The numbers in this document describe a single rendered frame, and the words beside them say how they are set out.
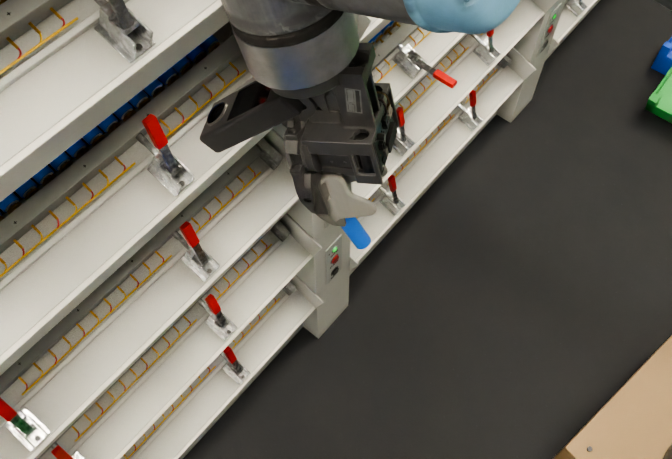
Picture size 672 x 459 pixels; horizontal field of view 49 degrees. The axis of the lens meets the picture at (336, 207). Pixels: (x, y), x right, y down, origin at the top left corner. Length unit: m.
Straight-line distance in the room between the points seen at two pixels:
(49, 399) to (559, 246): 1.09
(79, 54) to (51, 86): 0.03
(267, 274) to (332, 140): 0.56
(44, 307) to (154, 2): 0.30
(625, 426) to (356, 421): 0.47
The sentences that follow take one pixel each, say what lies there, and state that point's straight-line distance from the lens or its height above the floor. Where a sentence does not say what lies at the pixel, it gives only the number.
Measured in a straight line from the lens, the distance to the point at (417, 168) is 1.48.
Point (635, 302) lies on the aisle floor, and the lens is 1.62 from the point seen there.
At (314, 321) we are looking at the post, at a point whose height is 0.07.
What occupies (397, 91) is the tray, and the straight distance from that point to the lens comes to 1.10.
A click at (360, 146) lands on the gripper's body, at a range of 0.60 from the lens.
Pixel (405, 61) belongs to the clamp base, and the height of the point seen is 0.56.
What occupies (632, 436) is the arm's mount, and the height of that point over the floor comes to 0.16.
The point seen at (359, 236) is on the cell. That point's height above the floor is 0.71.
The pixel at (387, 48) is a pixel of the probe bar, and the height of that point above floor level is 0.58.
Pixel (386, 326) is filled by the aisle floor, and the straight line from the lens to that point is 1.49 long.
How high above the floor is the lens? 1.37
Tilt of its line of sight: 58 degrees down
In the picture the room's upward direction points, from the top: straight up
